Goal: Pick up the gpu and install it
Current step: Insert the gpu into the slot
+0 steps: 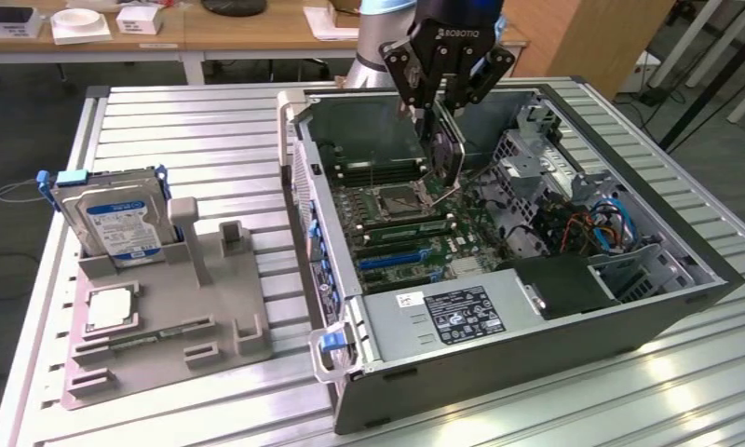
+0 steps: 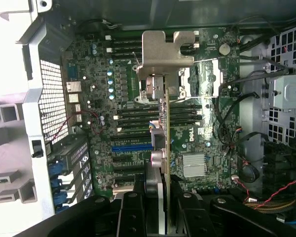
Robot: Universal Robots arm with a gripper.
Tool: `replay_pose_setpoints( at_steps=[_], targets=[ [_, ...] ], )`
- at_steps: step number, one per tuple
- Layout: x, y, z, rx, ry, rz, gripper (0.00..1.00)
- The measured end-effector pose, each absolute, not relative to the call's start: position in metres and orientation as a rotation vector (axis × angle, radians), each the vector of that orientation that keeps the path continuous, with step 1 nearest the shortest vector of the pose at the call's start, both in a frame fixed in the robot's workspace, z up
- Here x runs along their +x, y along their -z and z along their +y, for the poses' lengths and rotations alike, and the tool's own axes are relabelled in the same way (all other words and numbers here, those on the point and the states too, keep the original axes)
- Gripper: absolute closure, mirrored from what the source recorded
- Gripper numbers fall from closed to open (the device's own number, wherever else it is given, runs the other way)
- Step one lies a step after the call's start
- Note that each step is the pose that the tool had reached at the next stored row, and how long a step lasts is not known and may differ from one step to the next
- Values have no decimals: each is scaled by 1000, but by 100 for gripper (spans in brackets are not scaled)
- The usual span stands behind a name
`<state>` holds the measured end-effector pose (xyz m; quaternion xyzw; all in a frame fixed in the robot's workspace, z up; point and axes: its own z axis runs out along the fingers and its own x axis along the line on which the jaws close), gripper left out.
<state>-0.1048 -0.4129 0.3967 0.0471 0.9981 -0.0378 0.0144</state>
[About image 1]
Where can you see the white papers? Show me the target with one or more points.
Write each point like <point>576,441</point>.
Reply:
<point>332,28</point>

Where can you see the white box black insert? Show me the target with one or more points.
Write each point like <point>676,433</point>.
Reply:
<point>12,30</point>

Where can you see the blue case latch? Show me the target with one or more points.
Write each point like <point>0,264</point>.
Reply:
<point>331,340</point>

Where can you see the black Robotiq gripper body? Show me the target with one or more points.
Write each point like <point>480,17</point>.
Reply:
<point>456,23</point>

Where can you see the white round dish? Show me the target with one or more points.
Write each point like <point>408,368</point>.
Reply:
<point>80,28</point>

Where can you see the grey power supply unit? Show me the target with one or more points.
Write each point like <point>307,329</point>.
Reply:
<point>410,326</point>

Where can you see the white table frame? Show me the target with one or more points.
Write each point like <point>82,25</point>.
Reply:
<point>683,44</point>

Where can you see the wooden cabinet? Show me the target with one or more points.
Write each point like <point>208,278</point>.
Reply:
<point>584,37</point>

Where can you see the silver chipset heatsink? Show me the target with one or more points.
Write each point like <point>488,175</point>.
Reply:
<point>467,266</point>

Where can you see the silver CPU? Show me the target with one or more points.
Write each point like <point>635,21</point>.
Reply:
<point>111,307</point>

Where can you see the blue disk caddy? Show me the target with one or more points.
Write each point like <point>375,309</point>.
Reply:
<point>74,178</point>

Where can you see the CPU socket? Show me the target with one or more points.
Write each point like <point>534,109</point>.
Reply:
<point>398,200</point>

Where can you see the grey parts rack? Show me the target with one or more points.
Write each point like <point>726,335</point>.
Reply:
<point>162,288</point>

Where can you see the black stand pole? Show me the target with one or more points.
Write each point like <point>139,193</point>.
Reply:
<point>714,88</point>

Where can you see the metal disk bay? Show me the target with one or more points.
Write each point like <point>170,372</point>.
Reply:
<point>646,270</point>

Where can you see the black graphics card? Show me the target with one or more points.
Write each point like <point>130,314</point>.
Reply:
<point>444,153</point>

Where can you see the brown cardboard box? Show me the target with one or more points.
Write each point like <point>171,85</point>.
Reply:
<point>344,5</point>

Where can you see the open black PC case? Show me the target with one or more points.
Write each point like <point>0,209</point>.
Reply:
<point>472,396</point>

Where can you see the green motherboard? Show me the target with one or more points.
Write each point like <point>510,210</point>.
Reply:
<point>472,242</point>

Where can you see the black round object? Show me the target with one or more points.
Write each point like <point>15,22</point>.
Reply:
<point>232,7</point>

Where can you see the small white labelled box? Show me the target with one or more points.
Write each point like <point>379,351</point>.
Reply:
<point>139,21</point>

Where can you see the metal drive cage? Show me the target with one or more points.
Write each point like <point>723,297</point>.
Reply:
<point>522,163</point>

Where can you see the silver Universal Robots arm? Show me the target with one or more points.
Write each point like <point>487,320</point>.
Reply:
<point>372,46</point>

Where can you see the hard disk blue label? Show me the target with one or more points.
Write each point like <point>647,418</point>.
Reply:
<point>118,223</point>

